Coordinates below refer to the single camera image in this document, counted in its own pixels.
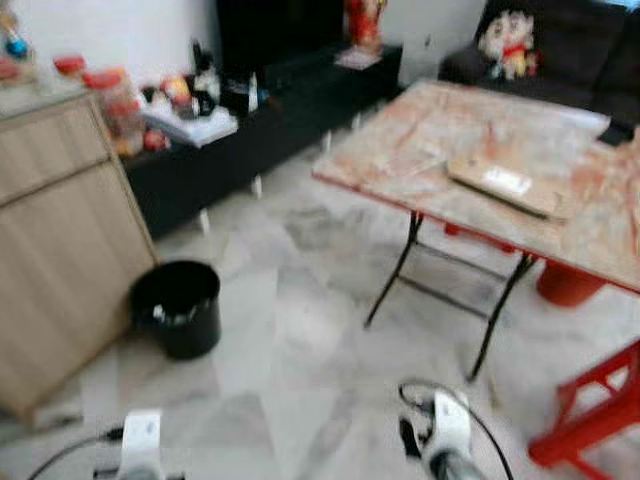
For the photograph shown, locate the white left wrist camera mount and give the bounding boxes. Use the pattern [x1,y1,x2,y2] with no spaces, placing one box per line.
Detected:
[117,409,164,480]

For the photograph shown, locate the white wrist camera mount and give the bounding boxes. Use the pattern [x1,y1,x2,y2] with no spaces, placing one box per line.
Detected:
[419,389,474,462]
[117,409,164,480]

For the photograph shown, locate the small black device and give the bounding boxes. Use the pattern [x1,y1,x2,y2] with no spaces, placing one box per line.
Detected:
[597,120,638,148]

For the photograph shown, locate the white tray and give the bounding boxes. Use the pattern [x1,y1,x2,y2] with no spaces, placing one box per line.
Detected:
[141,104,240,150]

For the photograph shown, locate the red plastic stool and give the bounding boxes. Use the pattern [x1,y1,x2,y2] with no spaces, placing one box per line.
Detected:
[527,339,640,473]

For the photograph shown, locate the plush doll with red clothes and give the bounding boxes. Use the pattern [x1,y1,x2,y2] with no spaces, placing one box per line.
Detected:
[477,10,540,82]

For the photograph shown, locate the flat brown cardboard parcel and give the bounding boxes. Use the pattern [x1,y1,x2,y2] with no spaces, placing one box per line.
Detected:
[445,155,577,222]

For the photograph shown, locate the black sofa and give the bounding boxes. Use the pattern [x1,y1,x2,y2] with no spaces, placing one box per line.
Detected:
[437,0,640,127]

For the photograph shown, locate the colourful toy figure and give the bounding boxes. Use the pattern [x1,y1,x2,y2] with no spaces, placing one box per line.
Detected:
[0,24,37,87]

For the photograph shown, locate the low black TV console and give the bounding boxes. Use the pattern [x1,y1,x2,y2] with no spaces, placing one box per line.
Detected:
[124,44,405,240]

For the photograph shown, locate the red and gold figurine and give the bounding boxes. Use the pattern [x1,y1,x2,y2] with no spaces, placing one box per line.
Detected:
[344,0,387,54]

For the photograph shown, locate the large clear jar red lid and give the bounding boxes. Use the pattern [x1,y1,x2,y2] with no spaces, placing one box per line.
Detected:
[82,66,147,158]

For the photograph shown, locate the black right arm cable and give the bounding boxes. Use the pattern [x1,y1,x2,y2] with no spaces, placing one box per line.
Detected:
[397,377,517,480]

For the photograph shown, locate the folding table with marble top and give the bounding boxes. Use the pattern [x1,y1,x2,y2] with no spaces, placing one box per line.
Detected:
[312,79,640,382]

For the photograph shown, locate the flat pink book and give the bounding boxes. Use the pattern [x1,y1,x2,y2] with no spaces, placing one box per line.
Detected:
[334,47,382,72]

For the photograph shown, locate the black round rubbish bin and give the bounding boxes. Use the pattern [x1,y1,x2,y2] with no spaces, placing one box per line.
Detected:
[130,260,223,361]

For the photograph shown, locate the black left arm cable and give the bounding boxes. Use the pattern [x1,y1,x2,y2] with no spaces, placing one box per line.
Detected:
[24,427,127,480]

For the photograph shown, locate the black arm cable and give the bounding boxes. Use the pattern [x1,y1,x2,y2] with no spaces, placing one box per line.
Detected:
[397,377,517,480]
[24,427,127,480]

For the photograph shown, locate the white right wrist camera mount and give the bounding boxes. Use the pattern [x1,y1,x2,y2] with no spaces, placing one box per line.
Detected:
[419,389,474,462]

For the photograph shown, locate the black television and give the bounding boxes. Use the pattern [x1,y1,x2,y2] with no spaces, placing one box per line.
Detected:
[215,0,347,77]

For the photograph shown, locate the light wooden cabinet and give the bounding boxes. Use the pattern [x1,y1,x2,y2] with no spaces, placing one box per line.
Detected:
[0,92,159,422]

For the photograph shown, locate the red and yellow toy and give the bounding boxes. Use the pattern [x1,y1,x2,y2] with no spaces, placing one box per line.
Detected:
[158,74,197,117]

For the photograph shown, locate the small clear jar red lid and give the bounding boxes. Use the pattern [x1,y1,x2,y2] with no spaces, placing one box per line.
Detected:
[52,52,89,82]

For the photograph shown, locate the red plastic bucket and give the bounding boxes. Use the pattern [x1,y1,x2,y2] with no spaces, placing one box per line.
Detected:
[536,258,607,308]

